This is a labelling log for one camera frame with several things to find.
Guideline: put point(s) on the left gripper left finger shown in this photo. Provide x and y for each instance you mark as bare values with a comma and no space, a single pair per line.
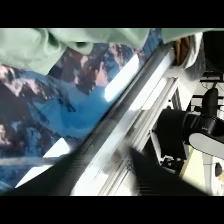
56,180

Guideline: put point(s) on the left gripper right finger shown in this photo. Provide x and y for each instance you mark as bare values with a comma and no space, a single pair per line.
156,181

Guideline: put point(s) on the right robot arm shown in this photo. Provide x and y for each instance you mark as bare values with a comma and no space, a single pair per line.
186,133

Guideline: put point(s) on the pale green garment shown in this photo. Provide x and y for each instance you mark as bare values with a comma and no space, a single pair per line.
33,46

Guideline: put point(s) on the silver frame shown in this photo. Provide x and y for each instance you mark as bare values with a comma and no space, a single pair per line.
133,126

